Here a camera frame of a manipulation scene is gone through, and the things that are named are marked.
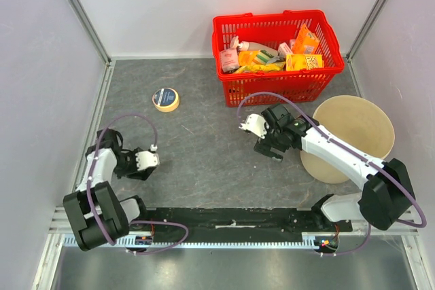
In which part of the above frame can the purple cable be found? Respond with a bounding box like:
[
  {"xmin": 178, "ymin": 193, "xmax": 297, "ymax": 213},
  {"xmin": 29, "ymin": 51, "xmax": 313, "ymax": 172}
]
[
  {"xmin": 86, "ymin": 113, "xmax": 190, "ymax": 255},
  {"xmin": 236, "ymin": 91, "xmax": 428, "ymax": 258}
]

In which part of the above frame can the yellow snack box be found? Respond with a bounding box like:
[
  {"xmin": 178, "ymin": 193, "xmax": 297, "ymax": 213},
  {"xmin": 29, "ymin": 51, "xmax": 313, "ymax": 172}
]
[{"xmin": 285, "ymin": 54, "xmax": 324, "ymax": 71}]

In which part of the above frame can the yellow snack bag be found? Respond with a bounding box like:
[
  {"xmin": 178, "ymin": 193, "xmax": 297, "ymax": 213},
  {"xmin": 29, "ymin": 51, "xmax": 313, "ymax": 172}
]
[{"xmin": 234, "ymin": 62, "xmax": 285, "ymax": 74}]

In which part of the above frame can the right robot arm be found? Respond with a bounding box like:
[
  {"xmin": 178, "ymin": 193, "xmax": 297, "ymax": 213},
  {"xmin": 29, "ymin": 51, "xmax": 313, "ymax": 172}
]
[{"xmin": 240, "ymin": 103, "xmax": 417, "ymax": 232}]

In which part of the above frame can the beige trash bin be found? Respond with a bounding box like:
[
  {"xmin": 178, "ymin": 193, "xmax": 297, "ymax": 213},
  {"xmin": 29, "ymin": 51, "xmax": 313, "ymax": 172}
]
[{"xmin": 299, "ymin": 95, "xmax": 396, "ymax": 185}]

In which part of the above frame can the pink pouch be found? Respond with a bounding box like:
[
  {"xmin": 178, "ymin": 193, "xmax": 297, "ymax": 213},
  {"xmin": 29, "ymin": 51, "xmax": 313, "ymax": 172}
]
[{"xmin": 220, "ymin": 48, "xmax": 240, "ymax": 73}]

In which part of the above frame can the orange carton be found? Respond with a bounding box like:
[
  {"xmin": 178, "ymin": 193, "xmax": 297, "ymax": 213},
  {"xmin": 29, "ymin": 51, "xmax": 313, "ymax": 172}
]
[{"xmin": 292, "ymin": 24, "xmax": 320, "ymax": 54}]

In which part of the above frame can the red plastic basket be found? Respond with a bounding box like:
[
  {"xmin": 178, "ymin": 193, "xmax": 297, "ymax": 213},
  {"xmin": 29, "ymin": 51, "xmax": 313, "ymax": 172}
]
[{"xmin": 211, "ymin": 10, "xmax": 345, "ymax": 107}]

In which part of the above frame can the masking tape roll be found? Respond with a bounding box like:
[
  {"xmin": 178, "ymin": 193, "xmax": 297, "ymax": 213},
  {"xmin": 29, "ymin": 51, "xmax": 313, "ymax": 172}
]
[{"xmin": 152, "ymin": 88, "xmax": 180, "ymax": 113}]

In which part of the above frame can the slotted cable duct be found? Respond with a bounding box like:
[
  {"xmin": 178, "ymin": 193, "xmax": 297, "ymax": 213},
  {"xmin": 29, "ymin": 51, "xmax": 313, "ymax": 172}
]
[{"xmin": 63, "ymin": 230, "xmax": 341, "ymax": 250}]

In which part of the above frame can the pink capped bottle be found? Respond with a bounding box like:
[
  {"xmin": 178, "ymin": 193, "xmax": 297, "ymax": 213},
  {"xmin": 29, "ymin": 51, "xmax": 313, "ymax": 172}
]
[{"xmin": 230, "ymin": 36, "xmax": 278, "ymax": 56}]

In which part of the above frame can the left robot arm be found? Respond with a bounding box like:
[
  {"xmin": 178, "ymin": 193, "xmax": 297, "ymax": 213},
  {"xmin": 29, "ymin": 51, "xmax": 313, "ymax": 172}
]
[{"xmin": 63, "ymin": 128, "xmax": 160, "ymax": 251}]

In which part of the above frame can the green yellow packet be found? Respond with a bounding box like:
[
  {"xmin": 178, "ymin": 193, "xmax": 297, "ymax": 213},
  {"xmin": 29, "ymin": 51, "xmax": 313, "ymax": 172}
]
[{"xmin": 252, "ymin": 50, "xmax": 275, "ymax": 65}]

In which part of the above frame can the pink small packet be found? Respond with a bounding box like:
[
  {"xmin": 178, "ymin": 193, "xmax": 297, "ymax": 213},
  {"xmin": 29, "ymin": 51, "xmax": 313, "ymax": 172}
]
[{"xmin": 277, "ymin": 42, "xmax": 293, "ymax": 59}]

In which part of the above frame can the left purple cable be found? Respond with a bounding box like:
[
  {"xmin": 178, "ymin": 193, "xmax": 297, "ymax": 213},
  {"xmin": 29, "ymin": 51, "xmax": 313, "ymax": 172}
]
[{"xmin": 86, "ymin": 113, "xmax": 190, "ymax": 255}]

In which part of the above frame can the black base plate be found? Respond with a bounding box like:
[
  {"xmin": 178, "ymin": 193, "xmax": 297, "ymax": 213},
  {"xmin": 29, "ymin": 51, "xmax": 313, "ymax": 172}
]
[{"xmin": 138, "ymin": 208, "xmax": 353, "ymax": 244}]

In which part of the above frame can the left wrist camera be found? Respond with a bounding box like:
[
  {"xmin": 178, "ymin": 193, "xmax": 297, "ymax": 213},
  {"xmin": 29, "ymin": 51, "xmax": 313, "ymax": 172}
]
[{"xmin": 135, "ymin": 144, "xmax": 160, "ymax": 171}]

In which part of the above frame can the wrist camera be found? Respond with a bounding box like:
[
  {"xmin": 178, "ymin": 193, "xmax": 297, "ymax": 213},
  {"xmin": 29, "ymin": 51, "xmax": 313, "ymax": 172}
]
[
  {"xmin": 239, "ymin": 113, "xmax": 269, "ymax": 139},
  {"xmin": 135, "ymin": 144, "xmax": 160, "ymax": 171}
]

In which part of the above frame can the orange snack pack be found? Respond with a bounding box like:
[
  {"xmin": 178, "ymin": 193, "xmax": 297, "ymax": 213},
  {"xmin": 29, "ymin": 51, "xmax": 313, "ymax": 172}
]
[{"xmin": 238, "ymin": 50, "xmax": 260, "ymax": 67}]

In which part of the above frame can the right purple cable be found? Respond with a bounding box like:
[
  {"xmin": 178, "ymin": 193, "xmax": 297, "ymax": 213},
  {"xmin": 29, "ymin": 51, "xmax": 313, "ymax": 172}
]
[{"xmin": 236, "ymin": 91, "xmax": 428, "ymax": 258}]

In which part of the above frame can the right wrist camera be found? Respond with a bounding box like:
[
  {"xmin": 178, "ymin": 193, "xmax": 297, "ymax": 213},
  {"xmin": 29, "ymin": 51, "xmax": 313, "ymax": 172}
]
[{"xmin": 239, "ymin": 113, "xmax": 269, "ymax": 139}]

